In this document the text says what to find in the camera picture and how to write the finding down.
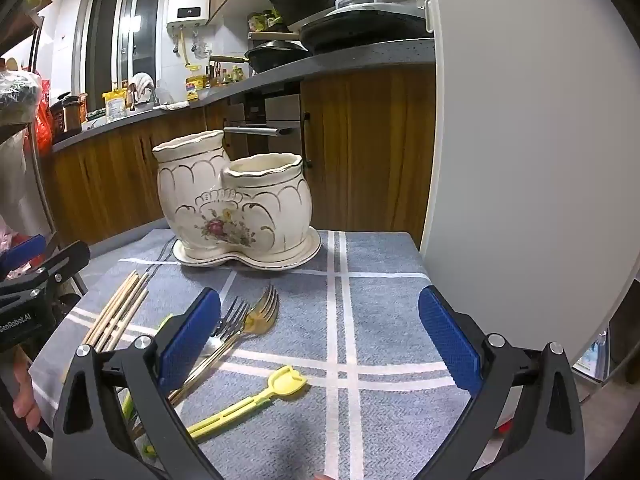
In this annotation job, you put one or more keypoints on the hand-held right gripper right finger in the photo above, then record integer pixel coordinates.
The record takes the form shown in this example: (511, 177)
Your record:
(447, 335)

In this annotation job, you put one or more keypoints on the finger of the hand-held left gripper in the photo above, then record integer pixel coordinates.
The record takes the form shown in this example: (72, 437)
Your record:
(22, 252)
(65, 262)

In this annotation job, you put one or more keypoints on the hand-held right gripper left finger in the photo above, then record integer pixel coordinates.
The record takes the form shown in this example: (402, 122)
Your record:
(192, 335)

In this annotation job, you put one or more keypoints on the silver metal fork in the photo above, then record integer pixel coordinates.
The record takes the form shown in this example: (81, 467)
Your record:
(235, 312)

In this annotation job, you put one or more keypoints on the gold metal fork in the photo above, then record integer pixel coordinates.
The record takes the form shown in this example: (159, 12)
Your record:
(260, 317)

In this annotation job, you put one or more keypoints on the yellow tulip plastic pick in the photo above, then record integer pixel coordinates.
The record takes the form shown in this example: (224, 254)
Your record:
(287, 385)

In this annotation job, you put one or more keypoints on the cream floral ceramic utensil holder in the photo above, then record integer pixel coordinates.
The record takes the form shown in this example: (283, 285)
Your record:
(240, 210)

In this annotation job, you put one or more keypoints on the person's left hand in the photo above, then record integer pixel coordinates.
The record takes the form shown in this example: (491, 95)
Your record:
(26, 390)

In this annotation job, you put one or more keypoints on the grey plaid tablecloth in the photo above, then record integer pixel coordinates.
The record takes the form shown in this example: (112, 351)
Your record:
(380, 310)

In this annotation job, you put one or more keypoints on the metal storage rack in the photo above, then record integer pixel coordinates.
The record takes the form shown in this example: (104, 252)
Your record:
(37, 170)

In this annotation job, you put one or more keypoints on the large red plastic bag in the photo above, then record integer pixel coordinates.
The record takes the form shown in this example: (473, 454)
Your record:
(42, 120)

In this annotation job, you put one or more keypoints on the brown rice cooker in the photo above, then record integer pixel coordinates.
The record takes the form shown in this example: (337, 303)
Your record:
(74, 115)

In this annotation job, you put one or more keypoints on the clear plastic bag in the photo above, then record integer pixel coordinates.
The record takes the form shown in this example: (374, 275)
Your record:
(17, 95)

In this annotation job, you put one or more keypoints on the yellow food bag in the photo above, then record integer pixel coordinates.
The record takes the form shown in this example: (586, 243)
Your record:
(115, 105)

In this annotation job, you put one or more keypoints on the white cloth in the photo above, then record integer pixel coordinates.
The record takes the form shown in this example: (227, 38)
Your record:
(142, 85)

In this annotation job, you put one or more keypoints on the wooden base cabinets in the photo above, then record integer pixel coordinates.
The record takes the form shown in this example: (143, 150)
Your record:
(370, 150)

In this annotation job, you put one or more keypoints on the yellow oil bottle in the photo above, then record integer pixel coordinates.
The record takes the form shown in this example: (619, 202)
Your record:
(196, 89)

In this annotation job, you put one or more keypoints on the sliding glass window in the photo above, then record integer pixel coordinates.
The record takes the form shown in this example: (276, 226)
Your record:
(120, 35)

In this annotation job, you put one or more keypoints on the steel built-in oven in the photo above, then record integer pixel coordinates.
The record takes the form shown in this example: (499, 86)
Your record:
(280, 112)

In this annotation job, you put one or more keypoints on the row of condiment bottles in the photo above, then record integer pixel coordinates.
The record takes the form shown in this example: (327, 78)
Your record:
(222, 75)

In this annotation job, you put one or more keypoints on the grey kitchen countertop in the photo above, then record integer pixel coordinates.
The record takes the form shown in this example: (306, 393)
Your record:
(350, 60)

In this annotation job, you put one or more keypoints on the wooden cutting board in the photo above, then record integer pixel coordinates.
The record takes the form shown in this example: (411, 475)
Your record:
(272, 35)

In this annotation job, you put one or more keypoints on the green food packets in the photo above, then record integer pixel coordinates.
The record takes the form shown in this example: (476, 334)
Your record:
(265, 20)

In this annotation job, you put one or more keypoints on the clear bottle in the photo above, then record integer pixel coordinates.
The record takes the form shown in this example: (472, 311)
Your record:
(427, 15)

